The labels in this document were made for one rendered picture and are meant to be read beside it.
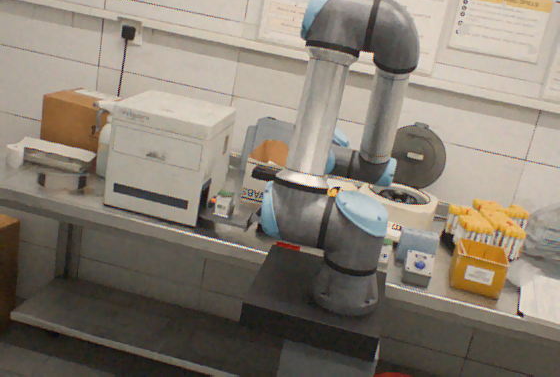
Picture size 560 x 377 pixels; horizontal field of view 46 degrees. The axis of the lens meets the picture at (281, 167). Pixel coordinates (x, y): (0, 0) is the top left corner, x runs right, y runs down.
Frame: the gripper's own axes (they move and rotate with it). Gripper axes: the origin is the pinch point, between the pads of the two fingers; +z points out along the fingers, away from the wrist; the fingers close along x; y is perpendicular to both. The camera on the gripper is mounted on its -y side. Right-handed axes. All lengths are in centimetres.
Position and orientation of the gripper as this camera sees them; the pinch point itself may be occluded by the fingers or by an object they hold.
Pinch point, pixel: (250, 219)
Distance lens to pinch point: 182.4
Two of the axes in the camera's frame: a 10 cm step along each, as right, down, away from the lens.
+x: 1.9, -2.5, 9.5
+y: 7.5, 6.7, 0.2
